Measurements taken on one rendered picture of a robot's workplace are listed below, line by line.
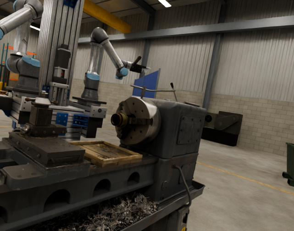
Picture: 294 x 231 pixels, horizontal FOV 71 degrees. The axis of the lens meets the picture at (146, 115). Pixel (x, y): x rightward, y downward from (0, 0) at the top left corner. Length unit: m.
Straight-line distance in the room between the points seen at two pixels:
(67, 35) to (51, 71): 0.34
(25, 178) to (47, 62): 1.25
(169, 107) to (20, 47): 1.15
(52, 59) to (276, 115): 10.12
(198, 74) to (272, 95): 3.94
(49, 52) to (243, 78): 10.39
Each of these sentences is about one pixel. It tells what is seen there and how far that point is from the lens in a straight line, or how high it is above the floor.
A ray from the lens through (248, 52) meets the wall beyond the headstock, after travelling 11.85.
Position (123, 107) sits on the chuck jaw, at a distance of 1.33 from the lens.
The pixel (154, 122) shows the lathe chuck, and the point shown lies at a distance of 1.29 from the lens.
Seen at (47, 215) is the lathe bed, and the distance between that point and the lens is 0.99.
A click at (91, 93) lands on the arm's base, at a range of 1.83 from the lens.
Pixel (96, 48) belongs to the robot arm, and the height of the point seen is 1.63.
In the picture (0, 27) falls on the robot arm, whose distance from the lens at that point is 1.59.
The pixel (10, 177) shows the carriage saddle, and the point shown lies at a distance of 0.82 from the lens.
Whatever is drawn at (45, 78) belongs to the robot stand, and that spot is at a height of 1.27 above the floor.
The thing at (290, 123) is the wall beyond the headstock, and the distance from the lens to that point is 10.95.
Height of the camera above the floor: 1.20
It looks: 3 degrees down
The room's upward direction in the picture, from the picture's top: 10 degrees clockwise
